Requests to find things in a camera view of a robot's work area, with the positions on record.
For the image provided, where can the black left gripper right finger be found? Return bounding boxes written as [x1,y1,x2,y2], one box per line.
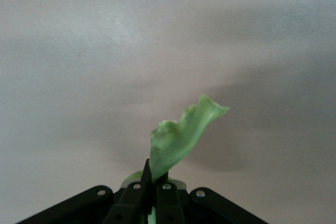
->
[155,172,268,224]

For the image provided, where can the green lettuce leaf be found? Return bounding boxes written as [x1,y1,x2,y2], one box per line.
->
[127,94,231,224]

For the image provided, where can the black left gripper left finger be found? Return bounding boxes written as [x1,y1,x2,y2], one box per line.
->
[15,158,153,224]

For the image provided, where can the brown table cover sheet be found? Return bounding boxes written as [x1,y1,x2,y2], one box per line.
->
[0,0,336,224]

